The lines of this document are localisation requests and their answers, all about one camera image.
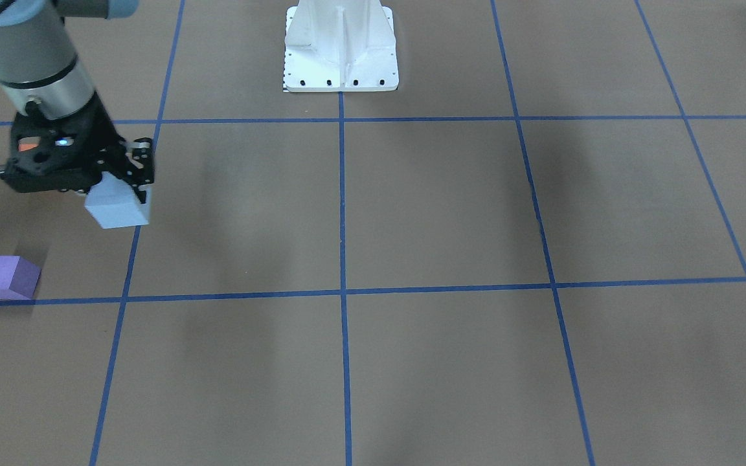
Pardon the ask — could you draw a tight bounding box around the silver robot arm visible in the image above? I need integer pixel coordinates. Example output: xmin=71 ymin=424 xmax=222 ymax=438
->
xmin=0 ymin=1 xmax=155 ymax=204

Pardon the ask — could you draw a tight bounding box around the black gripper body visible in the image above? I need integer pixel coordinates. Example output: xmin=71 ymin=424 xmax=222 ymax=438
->
xmin=3 ymin=93 xmax=122 ymax=194

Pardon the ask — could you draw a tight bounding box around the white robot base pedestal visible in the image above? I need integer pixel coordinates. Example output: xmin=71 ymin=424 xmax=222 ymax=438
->
xmin=282 ymin=1 xmax=400 ymax=93

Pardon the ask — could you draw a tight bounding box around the purple foam block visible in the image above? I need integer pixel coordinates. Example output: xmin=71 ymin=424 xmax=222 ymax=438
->
xmin=0 ymin=256 xmax=41 ymax=300

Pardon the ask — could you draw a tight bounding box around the light blue foam block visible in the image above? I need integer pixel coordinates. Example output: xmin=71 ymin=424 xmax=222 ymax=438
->
xmin=85 ymin=172 xmax=153 ymax=229

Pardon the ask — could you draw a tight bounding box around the orange foam block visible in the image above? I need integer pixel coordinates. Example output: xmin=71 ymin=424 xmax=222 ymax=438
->
xmin=17 ymin=137 xmax=40 ymax=151

